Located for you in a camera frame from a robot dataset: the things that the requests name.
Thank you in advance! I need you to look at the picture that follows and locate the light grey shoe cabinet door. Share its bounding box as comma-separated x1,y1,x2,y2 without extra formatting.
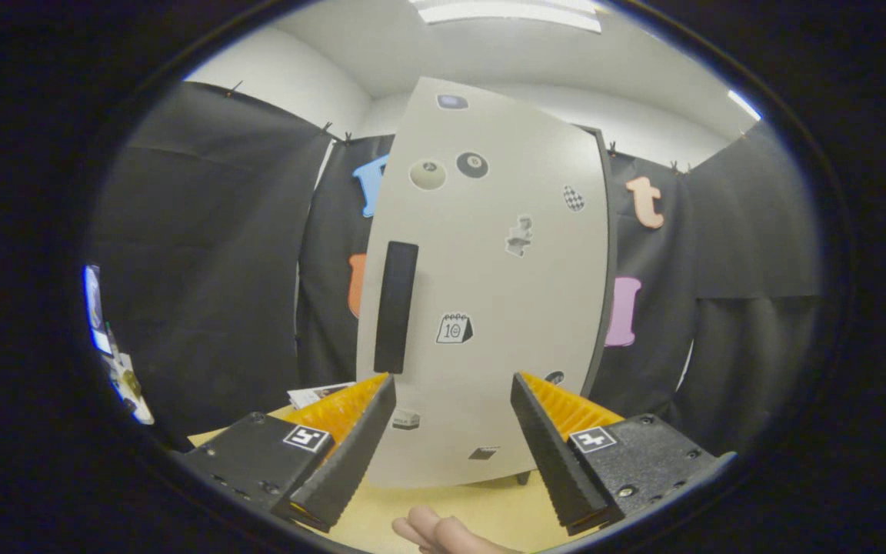
356,77,611,489

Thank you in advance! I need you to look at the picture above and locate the white book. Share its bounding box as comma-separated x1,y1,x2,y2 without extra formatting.
288,382,355,409

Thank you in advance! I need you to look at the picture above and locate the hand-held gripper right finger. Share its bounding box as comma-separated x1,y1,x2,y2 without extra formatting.
510,372,738,537

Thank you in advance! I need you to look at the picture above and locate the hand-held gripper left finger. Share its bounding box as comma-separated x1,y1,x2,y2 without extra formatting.
175,373,398,533

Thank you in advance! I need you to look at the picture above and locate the white equipment clutter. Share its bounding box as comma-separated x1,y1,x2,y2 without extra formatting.
101,354,155,426

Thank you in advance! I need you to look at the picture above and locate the blue lit screen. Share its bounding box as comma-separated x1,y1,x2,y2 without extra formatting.
84,265,109,355

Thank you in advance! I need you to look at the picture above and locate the black backdrop cloth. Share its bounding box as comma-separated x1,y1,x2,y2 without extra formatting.
93,81,821,455

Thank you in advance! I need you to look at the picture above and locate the small ceiling light panel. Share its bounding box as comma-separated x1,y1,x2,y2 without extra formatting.
728,90,761,122

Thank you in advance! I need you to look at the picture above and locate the large ceiling light panel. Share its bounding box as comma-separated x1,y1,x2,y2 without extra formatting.
412,0,601,33

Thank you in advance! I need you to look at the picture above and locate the grey shoe cabinet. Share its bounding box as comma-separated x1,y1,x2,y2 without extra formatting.
516,123,619,486

